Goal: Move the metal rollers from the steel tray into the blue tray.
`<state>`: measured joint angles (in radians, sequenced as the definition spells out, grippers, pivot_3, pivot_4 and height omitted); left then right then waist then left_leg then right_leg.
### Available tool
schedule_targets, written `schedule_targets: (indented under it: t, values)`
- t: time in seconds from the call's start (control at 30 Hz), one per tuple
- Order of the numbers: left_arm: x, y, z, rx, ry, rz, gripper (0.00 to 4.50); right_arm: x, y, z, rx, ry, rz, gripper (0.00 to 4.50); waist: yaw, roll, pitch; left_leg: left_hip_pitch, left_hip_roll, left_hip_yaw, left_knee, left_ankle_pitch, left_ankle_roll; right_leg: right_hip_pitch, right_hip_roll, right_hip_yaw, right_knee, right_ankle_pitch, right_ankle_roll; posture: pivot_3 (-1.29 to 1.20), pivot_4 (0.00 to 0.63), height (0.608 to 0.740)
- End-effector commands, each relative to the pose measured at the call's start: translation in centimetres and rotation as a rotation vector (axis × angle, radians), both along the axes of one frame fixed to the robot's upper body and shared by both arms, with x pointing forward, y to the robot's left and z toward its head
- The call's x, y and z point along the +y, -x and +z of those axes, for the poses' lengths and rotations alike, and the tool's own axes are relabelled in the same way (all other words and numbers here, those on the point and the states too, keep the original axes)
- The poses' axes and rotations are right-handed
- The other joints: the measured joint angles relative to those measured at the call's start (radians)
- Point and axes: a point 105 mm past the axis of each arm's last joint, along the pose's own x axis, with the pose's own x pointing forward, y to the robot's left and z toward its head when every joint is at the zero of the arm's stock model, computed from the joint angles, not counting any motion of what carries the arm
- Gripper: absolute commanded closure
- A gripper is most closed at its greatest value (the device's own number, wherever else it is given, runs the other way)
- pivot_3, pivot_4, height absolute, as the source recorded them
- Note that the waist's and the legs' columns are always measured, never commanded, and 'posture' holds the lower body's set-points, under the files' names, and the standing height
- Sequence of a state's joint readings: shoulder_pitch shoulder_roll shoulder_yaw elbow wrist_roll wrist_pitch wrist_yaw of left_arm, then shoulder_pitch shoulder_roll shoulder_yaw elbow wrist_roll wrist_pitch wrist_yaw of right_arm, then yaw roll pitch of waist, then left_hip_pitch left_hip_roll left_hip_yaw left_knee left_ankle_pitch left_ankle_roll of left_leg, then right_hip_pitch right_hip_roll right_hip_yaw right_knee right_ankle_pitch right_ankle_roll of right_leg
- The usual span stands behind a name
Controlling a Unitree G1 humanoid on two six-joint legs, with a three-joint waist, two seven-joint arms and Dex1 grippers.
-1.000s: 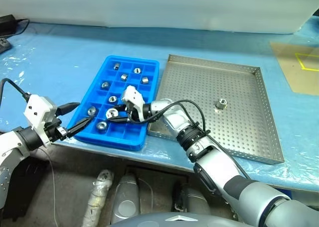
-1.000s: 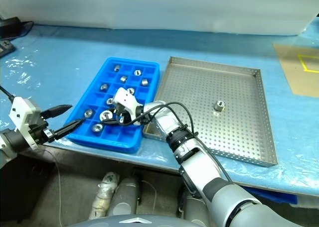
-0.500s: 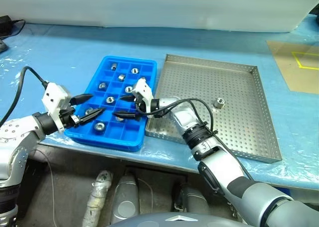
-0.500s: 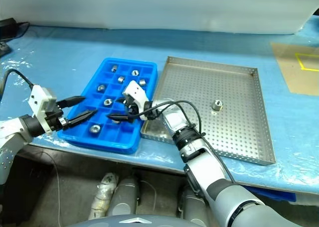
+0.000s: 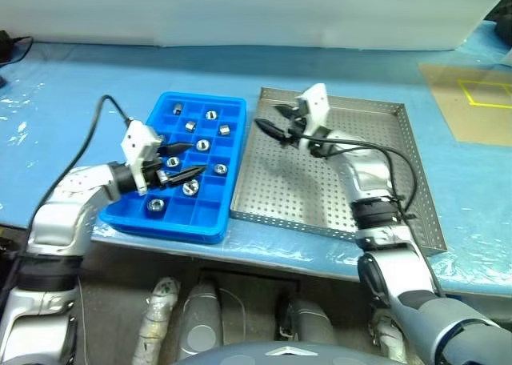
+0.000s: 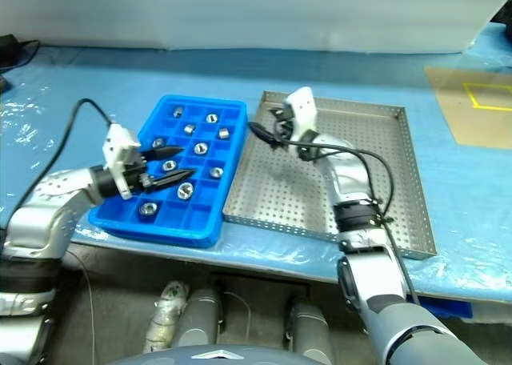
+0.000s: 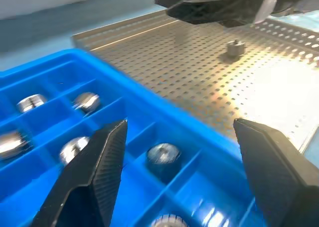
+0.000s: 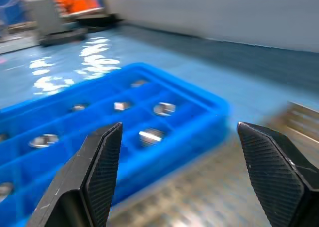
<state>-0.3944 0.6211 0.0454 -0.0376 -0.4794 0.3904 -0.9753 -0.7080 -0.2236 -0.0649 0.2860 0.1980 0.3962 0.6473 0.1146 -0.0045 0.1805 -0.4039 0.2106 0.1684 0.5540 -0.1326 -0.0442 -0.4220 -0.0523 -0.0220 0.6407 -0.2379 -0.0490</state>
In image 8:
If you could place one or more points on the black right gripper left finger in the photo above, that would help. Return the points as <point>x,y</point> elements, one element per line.
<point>99,172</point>

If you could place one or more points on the silver metal part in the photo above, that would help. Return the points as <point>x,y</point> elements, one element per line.
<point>139,82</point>
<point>43,140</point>
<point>150,136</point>
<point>122,105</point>
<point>164,109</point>
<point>79,107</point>

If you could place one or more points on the perforated metal tray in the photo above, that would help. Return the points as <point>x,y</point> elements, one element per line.
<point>211,199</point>

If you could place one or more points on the blue compartment tray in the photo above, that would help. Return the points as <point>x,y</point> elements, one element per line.
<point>194,127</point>

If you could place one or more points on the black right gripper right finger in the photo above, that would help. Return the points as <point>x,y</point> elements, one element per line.
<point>274,177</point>

